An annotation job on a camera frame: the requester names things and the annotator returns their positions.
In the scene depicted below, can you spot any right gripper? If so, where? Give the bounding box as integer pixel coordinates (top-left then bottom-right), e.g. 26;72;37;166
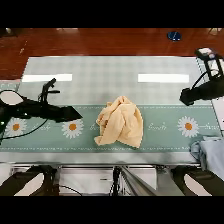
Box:
179;87;202;107

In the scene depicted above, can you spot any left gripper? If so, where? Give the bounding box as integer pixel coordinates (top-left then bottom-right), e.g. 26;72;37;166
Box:
49;105;84;124

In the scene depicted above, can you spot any yellow T-shirt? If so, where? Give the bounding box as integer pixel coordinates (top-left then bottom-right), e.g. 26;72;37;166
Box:
93;95;145;150

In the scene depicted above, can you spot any light blue garment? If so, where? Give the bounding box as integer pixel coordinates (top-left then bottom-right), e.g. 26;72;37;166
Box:
190;135;224;183

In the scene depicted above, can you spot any blue round object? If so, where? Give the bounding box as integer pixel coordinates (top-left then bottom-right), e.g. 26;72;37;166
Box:
167;31;182;42

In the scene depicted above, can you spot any black cable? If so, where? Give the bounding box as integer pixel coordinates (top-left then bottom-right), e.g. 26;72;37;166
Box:
109;166;123;197
0;118;50;142

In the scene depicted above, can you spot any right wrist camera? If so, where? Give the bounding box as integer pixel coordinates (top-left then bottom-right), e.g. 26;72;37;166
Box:
194;46;224;80

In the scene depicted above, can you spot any silver frame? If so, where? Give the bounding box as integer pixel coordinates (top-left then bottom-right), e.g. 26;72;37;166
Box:
0;161;224;197

